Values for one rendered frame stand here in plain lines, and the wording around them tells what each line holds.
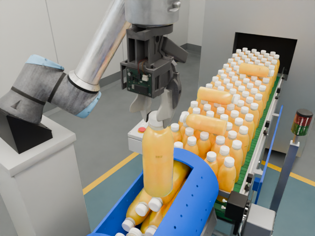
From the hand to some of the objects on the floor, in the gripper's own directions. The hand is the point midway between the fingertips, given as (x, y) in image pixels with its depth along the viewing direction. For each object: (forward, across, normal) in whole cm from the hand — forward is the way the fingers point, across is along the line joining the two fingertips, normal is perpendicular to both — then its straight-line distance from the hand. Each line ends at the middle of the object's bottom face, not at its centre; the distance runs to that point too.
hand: (157, 118), depth 59 cm
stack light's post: (+152, +27, +76) cm, 172 cm away
